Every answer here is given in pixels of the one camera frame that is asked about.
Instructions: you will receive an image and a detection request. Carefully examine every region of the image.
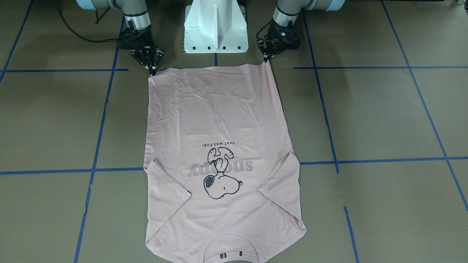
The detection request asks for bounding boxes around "pink Snoopy t-shirt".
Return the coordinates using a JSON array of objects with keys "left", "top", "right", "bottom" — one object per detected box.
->
[{"left": 143, "top": 62, "right": 307, "bottom": 263}]

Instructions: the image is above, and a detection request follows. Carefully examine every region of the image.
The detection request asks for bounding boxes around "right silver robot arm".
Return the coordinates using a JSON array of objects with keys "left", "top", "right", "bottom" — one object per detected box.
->
[{"left": 77, "top": 0, "right": 164, "bottom": 75}]

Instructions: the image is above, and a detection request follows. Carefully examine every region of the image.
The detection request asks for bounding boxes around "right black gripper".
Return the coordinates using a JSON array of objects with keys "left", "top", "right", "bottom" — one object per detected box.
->
[{"left": 118, "top": 28, "right": 165, "bottom": 76}]

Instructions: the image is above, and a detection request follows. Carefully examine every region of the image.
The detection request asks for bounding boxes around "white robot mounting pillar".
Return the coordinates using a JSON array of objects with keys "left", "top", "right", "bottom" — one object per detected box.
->
[{"left": 183, "top": 0, "right": 249, "bottom": 54}]

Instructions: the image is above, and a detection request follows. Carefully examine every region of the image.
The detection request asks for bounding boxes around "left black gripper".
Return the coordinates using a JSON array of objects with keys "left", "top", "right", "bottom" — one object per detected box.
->
[{"left": 256, "top": 20, "right": 301, "bottom": 62}]

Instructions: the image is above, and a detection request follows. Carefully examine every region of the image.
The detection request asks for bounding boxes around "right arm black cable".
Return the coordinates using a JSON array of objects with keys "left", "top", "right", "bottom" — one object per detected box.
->
[{"left": 55, "top": 0, "right": 121, "bottom": 43}]

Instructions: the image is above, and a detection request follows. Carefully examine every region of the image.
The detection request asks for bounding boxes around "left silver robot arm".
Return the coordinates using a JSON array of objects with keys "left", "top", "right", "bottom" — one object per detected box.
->
[{"left": 256, "top": 0, "right": 345, "bottom": 62}]

